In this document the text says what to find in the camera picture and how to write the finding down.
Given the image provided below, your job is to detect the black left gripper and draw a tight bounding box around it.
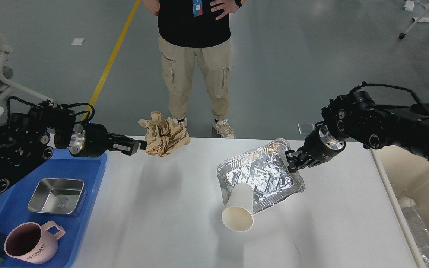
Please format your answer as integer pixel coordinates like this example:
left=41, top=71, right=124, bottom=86
left=68, top=123, right=147, bottom=157

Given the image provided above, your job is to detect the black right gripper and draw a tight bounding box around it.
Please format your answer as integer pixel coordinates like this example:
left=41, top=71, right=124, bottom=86
left=285, top=124, right=346, bottom=173

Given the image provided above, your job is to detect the aluminium foil tray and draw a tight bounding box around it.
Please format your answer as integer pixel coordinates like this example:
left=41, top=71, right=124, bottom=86
left=217, top=138, right=305, bottom=214

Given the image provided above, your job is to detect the brown paper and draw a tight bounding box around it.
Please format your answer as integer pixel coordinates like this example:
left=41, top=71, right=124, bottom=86
left=138, top=111, right=191, bottom=157

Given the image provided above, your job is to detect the white paper cup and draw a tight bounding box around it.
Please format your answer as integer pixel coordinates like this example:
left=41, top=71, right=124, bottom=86
left=221, top=183, right=254, bottom=232

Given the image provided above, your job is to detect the square stainless steel tray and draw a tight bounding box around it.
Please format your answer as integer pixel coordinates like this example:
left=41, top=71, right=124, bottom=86
left=27, top=178, right=86, bottom=217

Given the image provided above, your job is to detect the pink ceramic mug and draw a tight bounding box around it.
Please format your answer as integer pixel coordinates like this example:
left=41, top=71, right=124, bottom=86
left=4, top=221, right=66, bottom=264

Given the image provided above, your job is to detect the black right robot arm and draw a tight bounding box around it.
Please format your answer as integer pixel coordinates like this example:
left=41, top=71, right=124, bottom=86
left=285, top=82, right=429, bottom=173

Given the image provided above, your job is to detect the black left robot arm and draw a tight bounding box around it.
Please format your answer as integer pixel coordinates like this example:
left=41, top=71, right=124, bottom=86
left=0, top=97, right=147, bottom=194

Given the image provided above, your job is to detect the person's right hand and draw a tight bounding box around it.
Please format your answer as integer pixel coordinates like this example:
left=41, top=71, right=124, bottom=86
left=141, top=0, right=161, bottom=16

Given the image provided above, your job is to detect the person's left hand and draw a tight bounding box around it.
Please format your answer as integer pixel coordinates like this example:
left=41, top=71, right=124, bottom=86
left=210, top=0, right=245, bottom=20

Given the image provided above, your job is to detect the clear plastic floor plate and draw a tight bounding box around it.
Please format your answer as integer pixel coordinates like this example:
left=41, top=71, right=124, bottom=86
left=298, top=123, right=315, bottom=136

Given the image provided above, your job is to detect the beige plastic bin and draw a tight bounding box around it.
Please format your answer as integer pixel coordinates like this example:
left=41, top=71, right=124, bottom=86
left=371, top=146, right=429, bottom=268

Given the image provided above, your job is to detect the person in black shirt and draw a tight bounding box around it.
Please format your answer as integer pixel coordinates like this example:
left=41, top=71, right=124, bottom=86
left=157, top=0, right=235, bottom=139

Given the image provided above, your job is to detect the blue plastic tray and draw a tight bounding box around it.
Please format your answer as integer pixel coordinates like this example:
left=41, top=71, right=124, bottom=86
left=0, top=149, right=107, bottom=268

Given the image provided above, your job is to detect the foil tray inside bin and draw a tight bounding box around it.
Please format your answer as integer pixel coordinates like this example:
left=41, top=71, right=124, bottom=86
left=398, top=197, right=429, bottom=268

